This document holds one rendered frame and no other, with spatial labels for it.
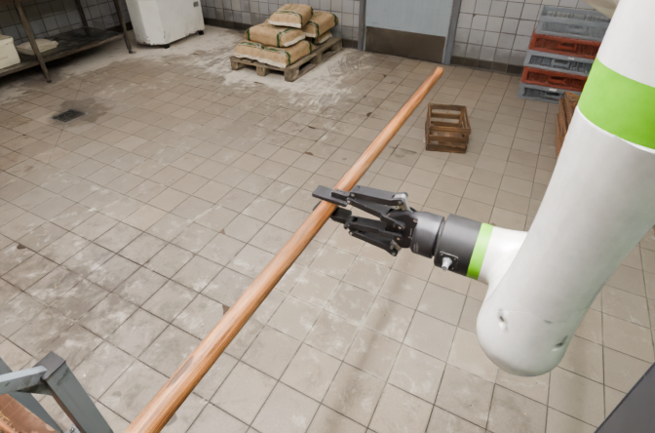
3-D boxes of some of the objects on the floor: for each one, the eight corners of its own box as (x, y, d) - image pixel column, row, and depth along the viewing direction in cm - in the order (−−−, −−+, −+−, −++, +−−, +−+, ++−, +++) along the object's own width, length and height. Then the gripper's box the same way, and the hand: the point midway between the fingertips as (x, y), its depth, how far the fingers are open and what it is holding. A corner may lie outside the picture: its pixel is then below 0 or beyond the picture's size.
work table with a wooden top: (-70, 128, 346) (-142, 16, 293) (-116, 108, 376) (-190, 4, 322) (136, 52, 503) (114, -30, 450) (93, 42, 533) (66, -36, 479)
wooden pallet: (291, 82, 426) (291, 68, 417) (230, 69, 455) (228, 57, 447) (342, 49, 511) (342, 37, 503) (288, 40, 541) (287, 28, 532)
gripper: (441, 215, 61) (303, 173, 70) (426, 285, 71) (307, 241, 80) (453, 188, 67) (325, 153, 76) (438, 257, 76) (325, 218, 85)
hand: (331, 203), depth 77 cm, fingers closed on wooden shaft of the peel, 3 cm apart
